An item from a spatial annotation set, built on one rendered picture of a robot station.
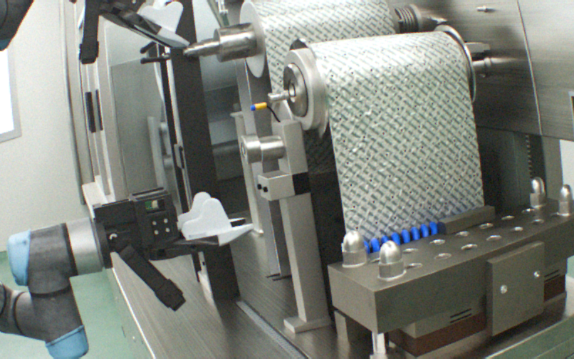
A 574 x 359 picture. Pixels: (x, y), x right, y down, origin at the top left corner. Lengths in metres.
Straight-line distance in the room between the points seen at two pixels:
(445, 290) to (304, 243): 0.29
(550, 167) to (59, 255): 0.92
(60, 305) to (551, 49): 0.79
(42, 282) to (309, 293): 0.44
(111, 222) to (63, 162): 5.60
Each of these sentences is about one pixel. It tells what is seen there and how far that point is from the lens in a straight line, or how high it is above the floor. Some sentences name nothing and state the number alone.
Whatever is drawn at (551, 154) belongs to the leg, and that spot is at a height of 1.06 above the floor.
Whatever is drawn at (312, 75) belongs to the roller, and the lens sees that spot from 1.12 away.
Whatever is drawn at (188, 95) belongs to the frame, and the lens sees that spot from 1.40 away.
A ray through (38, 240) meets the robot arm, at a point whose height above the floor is 1.14.
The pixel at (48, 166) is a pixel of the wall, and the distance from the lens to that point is 6.64.
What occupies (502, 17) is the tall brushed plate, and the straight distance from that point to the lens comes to 1.23.
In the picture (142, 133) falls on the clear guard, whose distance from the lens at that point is 2.10.
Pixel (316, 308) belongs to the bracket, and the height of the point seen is 0.93.
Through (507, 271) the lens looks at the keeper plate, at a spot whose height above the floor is 1.00.
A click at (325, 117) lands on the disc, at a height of 1.21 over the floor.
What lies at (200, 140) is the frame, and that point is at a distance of 1.41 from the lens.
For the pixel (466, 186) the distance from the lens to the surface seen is 1.22.
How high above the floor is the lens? 1.33
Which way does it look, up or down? 10 degrees down
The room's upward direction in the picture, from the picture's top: 9 degrees counter-clockwise
